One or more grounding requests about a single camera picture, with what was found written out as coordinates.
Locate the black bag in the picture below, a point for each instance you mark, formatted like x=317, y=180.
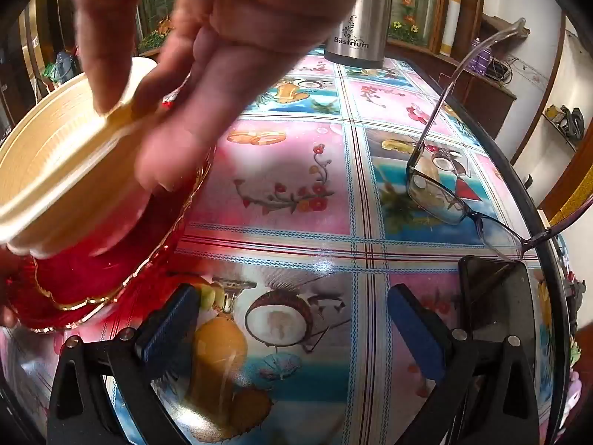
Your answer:
x=572, y=123

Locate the low wooden sideboard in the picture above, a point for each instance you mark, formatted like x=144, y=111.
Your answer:
x=486, y=95

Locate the red glass plate gold rim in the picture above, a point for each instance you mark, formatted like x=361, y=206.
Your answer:
x=92, y=278

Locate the person's left hand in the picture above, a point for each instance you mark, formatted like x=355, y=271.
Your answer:
x=241, y=9

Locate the printed floral tablecloth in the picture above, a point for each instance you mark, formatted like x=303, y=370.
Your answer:
x=287, y=157

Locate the blue water jug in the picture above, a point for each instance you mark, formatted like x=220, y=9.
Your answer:
x=65, y=67

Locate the purple bottle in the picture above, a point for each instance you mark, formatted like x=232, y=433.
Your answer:
x=482, y=58

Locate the purple frame eyeglasses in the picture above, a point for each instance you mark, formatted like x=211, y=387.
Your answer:
x=433, y=192

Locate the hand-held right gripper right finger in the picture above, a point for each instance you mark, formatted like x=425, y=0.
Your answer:
x=414, y=333

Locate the cream ribbed plastic bowl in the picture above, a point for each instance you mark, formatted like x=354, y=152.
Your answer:
x=55, y=157

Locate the wooden cabinet floral glass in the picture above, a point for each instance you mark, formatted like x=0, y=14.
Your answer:
x=412, y=4

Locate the steel vacuum flask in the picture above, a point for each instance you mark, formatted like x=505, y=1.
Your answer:
x=361, y=18

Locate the black smartphone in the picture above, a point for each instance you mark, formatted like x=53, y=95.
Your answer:
x=500, y=296

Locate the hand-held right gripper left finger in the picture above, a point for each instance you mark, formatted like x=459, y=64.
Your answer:
x=169, y=322

